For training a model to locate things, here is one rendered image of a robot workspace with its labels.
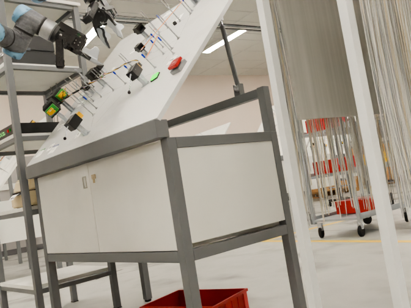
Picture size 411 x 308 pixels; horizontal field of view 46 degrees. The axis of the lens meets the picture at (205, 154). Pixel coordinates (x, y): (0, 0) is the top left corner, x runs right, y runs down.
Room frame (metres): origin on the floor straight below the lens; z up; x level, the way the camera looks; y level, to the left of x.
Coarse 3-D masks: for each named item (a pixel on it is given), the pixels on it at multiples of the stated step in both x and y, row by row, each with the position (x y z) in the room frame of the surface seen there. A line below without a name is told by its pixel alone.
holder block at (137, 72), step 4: (136, 64) 1.97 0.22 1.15; (132, 68) 1.95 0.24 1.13; (136, 68) 1.96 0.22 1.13; (140, 68) 1.98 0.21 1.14; (128, 72) 1.95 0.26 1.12; (132, 72) 1.94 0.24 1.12; (136, 72) 1.95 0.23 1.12; (140, 72) 1.97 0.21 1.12; (128, 76) 1.96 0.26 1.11; (132, 76) 1.96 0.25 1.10; (136, 76) 1.95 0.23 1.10; (132, 80) 1.97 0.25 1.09
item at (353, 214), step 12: (324, 132) 4.22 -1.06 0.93; (300, 144) 4.43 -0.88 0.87; (324, 168) 4.35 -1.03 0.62; (336, 204) 4.50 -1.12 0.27; (348, 204) 4.40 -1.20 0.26; (360, 204) 4.29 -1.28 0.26; (396, 204) 4.44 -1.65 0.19; (324, 216) 4.55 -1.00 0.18; (336, 216) 4.43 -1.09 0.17; (348, 216) 4.27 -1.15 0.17; (360, 216) 4.07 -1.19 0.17; (360, 228) 4.09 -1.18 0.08
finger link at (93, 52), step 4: (84, 48) 1.80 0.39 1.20; (92, 48) 1.80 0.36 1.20; (96, 48) 1.81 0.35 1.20; (84, 52) 1.80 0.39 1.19; (88, 52) 1.80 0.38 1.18; (92, 52) 1.81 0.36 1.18; (96, 52) 1.81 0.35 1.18; (92, 56) 1.81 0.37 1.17; (96, 56) 1.81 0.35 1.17; (92, 60) 1.81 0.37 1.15; (96, 60) 1.81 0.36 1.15; (96, 64) 1.83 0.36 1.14; (100, 64) 1.83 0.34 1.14
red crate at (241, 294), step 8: (224, 288) 2.24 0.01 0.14; (232, 288) 2.22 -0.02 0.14; (240, 288) 2.19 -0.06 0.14; (168, 296) 2.31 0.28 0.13; (176, 296) 2.36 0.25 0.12; (184, 296) 2.36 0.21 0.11; (208, 296) 2.29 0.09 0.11; (216, 296) 2.26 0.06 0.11; (224, 296) 2.24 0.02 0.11; (232, 296) 2.07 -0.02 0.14; (240, 296) 2.13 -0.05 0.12; (152, 304) 2.21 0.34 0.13; (160, 304) 2.26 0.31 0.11; (168, 304) 2.30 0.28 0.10; (176, 304) 2.35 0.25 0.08; (184, 304) 2.37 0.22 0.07; (208, 304) 2.29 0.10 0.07; (216, 304) 1.97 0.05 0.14; (224, 304) 2.02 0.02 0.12; (232, 304) 2.06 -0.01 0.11; (240, 304) 2.12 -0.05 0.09; (248, 304) 2.18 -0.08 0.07
